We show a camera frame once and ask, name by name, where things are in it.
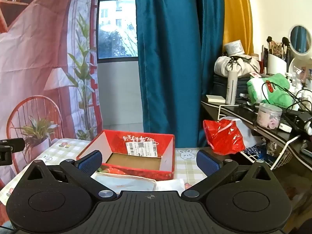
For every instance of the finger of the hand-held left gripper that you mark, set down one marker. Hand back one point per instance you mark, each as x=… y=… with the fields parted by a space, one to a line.
x=6 y=157
x=14 y=143

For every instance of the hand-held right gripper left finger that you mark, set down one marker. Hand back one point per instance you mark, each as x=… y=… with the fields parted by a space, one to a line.
x=90 y=162

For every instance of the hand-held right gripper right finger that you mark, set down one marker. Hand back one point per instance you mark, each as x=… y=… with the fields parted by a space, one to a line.
x=207 y=163

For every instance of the red strawberry cardboard box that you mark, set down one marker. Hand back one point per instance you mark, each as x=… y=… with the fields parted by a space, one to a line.
x=117 y=139

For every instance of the white grey cloth garment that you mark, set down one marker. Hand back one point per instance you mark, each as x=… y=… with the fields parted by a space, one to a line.
x=126 y=184

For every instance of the red plastic bag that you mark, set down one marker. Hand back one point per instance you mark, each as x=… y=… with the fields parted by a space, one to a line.
x=221 y=136

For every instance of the white crumpled cloth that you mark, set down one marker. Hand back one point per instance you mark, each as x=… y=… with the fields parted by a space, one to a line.
x=170 y=185

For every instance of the blue patterned bag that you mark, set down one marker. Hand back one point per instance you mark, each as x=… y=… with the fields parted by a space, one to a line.
x=253 y=150

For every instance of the black desk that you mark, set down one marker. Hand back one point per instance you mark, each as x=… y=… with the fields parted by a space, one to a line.
x=212 y=106

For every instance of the cream flat box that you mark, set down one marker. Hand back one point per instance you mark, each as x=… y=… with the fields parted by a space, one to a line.
x=215 y=98

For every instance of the clear plastic jar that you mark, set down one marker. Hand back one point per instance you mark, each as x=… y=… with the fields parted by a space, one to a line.
x=268 y=117

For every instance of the dark zip case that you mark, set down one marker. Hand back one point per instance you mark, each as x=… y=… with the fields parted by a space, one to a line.
x=219 y=85

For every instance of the white spray bottle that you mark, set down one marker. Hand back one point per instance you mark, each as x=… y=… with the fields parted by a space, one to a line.
x=231 y=87

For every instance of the white charger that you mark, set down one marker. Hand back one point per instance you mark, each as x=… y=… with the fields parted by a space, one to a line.
x=285 y=127

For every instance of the green plush toy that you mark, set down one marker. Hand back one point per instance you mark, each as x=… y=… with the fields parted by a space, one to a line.
x=280 y=97

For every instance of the black power adapter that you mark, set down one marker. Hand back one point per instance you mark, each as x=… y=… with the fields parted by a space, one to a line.
x=302 y=117

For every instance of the teal curtain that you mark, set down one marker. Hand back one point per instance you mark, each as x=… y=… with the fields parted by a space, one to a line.
x=170 y=53

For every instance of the white tape roll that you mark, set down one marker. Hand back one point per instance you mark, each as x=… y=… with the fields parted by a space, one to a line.
x=234 y=48

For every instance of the white brush holder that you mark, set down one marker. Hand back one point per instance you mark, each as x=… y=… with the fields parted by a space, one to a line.
x=276 y=64

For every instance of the bunch of makeup brushes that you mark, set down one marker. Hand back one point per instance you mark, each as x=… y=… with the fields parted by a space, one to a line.
x=275 y=47

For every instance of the window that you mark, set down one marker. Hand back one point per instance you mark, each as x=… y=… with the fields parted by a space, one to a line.
x=117 y=29

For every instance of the yellow curtain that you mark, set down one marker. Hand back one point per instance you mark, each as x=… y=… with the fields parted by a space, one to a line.
x=235 y=17

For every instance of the round white mirror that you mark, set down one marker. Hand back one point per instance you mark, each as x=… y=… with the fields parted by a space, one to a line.
x=300 y=39

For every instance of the printed wall cloth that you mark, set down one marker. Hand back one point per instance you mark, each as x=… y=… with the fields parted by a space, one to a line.
x=36 y=53

